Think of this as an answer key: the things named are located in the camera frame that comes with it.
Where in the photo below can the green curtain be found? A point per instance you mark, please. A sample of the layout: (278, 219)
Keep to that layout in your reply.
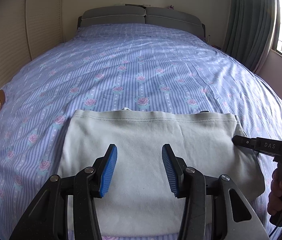
(248, 22)

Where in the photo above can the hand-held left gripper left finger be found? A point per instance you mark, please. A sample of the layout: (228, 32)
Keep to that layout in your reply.
(109, 170)

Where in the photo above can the light green long-sleeve shirt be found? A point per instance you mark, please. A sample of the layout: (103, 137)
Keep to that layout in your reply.
(146, 135)

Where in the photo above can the flat books on headboard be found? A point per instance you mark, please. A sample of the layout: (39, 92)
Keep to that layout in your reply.
(133, 5)

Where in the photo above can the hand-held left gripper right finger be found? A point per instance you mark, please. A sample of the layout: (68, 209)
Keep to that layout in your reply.
(169, 170)

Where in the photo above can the small purple ornament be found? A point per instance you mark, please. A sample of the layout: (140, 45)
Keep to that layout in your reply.
(170, 7)

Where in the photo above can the cream wardrobe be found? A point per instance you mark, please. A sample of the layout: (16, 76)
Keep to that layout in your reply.
(13, 30)

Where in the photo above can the grey headboard cushion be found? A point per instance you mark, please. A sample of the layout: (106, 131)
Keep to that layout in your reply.
(173, 20)
(113, 17)

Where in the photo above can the blue floral bed sheet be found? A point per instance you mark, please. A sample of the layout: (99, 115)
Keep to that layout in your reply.
(131, 62)

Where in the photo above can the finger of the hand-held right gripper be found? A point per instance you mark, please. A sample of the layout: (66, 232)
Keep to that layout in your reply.
(243, 142)

